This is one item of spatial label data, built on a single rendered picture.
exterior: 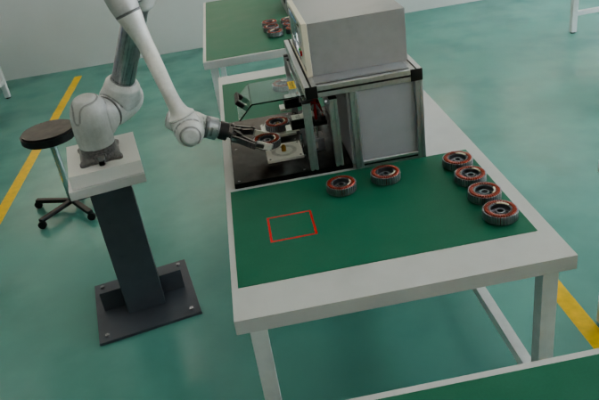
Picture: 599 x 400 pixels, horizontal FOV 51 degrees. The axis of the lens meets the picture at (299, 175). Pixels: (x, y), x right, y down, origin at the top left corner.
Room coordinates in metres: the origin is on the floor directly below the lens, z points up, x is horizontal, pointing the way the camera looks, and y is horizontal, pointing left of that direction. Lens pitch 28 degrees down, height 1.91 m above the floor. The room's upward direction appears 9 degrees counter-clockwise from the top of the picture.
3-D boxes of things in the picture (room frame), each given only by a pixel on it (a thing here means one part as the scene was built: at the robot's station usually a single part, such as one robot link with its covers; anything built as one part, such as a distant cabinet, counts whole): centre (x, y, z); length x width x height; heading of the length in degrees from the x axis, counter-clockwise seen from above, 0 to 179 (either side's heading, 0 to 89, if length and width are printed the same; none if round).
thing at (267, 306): (2.52, -0.19, 0.72); 2.20 x 1.01 x 0.05; 4
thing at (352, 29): (2.52, -0.27, 1.22); 0.44 x 0.39 x 0.20; 4
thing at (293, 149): (2.39, 0.05, 0.78); 0.15 x 0.15 x 0.01; 4
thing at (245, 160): (2.51, 0.04, 0.76); 0.64 x 0.47 x 0.02; 4
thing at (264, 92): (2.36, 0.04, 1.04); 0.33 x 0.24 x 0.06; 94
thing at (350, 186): (2.04, -0.15, 0.77); 0.11 x 0.11 x 0.04
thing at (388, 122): (2.21, -0.36, 0.91); 0.28 x 0.03 x 0.32; 94
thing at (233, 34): (4.89, 0.01, 0.38); 1.85 x 1.10 x 0.75; 4
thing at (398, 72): (2.53, -0.26, 1.09); 0.68 x 0.44 x 0.05; 4
